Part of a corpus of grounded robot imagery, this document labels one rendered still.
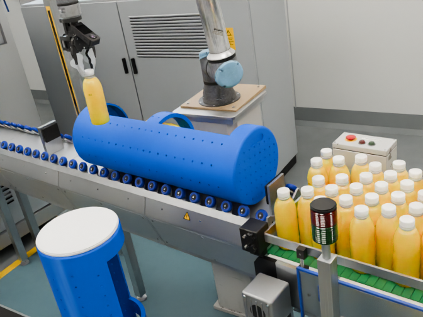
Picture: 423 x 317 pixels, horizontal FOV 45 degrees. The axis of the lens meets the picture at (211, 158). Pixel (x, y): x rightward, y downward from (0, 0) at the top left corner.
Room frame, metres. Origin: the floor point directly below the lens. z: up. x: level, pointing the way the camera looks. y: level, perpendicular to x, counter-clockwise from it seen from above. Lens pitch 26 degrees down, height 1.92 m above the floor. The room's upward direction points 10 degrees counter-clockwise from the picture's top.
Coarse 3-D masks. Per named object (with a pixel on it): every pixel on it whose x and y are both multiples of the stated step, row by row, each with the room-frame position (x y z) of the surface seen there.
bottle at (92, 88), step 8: (88, 80) 1.84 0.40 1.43; (96, 80) 1.85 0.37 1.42; (88, 88) 1.83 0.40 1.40; (96, 88) 1.83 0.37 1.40; (88, 96) 1.83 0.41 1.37; (96, 96) 1.83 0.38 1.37; (88, 104) 1.84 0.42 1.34; (96, 104) 1.83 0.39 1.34; (104, 104) 1.85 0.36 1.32; (96, 112) 1.83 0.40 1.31; (104, 112) 1.84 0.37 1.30; (96, 120) 1.83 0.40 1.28; (104, 120) 1.84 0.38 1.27
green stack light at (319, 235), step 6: (312, 228) 1.02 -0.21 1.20; (318, 228) 1.00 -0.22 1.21; (324, 228) 0.99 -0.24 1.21; (330, 228) 0.99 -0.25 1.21; (336, 228) 1.00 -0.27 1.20; (312, 234) 1.02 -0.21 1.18; (318, 234) 1.00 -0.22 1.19; (324, 234) 0.99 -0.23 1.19; (330, 234) 0.99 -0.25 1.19; (336, 234) 1.00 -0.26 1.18; (318, 240) 1.00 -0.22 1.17; (324, 240) 0.99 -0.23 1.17; (330, 240) 0.99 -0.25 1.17; (336, 240) 1.00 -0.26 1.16
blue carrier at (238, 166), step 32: (96, 128) 1.99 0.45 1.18; (128, 128) 1.88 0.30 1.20; (160, 128) 1.79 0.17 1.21; (192, 128) 1.96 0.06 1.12; (256, 128) 1.60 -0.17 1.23; (96, 160) 1.99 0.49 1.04; (128, 160) 1.83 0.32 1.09; (160, 160) 1.71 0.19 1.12; (192, 160) 1.62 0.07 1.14; (224, 160) 1.53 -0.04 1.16; (256, 160) 1.58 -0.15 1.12; (224, 192) 1.53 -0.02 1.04; (256, 192) 1.57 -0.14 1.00
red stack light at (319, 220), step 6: (336, 210) 1.01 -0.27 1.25; (312, 216) 1.01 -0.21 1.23; (318, 216) 1.00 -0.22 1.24; (324, 216) 0.99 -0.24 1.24; (330, 216) 0.99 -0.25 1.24; (336, 216) 1.01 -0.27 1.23; (312, 222) 1.01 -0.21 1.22; (318, 222) 1.00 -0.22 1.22; (324, 222) 0.99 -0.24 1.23; (330, 222) 0.99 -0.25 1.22; (336, 222) 1.00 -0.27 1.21
